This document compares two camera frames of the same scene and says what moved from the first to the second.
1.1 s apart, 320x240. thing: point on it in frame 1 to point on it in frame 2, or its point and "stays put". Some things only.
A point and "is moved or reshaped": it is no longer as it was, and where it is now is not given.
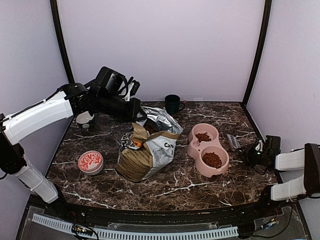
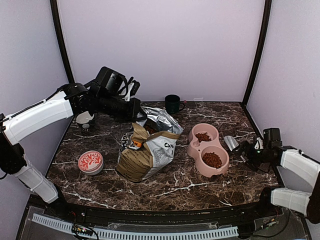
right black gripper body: [253, 158] stays put
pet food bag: [150, 145] stays put
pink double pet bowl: [211, 158] stays put
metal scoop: [233, 141] is moved or reshaped
